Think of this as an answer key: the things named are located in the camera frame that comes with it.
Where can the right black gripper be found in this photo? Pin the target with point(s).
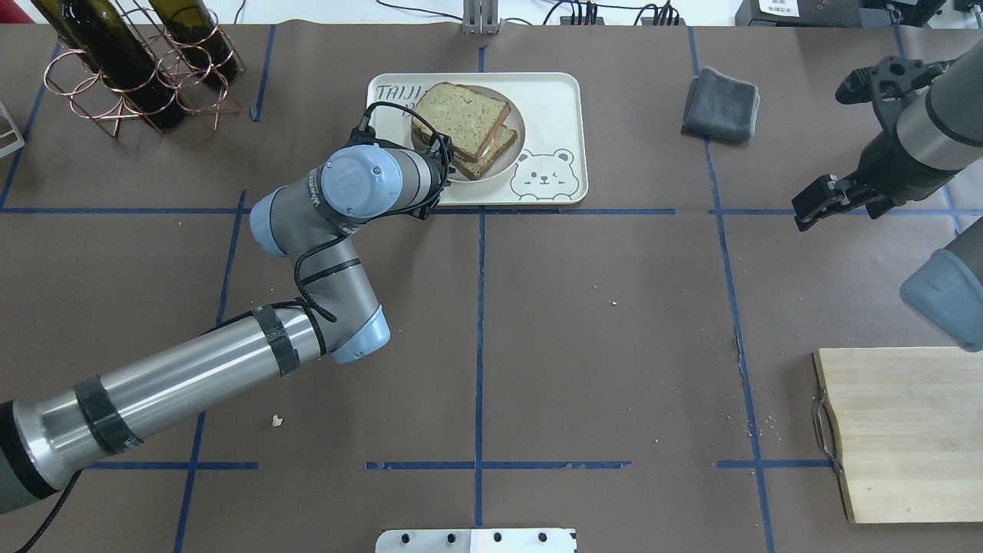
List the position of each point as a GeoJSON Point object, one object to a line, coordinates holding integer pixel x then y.
{"type": "Point", "coordinates": [885, 167]}

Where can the beige round plate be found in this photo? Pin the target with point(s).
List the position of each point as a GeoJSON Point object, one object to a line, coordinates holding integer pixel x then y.
{"type": "Point", "coordinates": [513, 120]}

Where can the bread slice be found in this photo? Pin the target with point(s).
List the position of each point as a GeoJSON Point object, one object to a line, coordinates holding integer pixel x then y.
{"type": "Point", "coordinates": [470, 117]}
{"type": "Point", "coordinates": [501, 141]}

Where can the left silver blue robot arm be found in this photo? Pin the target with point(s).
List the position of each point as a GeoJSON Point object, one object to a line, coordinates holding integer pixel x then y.
{"type": "Point", "coordinates": [311, 223]}

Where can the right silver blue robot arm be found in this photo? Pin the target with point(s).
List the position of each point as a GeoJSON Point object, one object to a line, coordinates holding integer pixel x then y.
{"type": "Point", "coordinates": [931, 130]}

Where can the beige bear serving tray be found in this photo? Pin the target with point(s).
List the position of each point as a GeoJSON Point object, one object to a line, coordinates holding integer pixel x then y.
{"type": "Point", "coordinates": [551, 166]}

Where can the folded grey cloth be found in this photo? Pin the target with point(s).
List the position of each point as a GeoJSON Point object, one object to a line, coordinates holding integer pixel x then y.
{"type": "Point", "coordinates": [721, 107]}

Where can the wooden cutting board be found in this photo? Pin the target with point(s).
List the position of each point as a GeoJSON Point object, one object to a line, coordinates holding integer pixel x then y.
{"type": "Point", "coordinates": [905, 427]}

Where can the front green wine bottle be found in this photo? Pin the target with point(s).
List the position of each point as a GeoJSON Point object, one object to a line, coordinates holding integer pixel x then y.
{"type": "Point", "coordinates": [190, 23]}

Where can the green wine bottle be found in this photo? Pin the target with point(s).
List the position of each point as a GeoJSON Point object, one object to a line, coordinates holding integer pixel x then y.
{"type": "Point", "coordinates": [98, 29]}
{"type": "Point", "coordinates": [190, 23]}

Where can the middle green wine bottle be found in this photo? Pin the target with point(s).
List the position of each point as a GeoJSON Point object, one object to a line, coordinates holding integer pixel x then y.
{"type": "Point", "coordinates": [98, 29]}

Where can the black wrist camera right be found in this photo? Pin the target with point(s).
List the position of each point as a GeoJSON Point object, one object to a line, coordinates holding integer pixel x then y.
{"type": "Point", "coordinates": [889, 86]}

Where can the aluminium frame post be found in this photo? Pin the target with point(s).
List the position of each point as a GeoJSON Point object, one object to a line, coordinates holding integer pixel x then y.
{"type": "Point", "coordinates": [481, 17]}

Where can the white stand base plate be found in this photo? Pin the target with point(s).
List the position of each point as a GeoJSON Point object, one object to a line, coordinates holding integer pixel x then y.
{"type": "Point", "coordinates": [478, 540]}

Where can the copper wire bottle rack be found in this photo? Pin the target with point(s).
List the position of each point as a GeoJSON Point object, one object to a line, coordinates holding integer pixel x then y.
{"type": "Point", "coordinates": [69, 77]}

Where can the white wire cup rack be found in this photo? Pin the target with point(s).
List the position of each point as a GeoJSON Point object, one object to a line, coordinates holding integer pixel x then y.
{"type": "Point", "coordinates": [11, 137]}

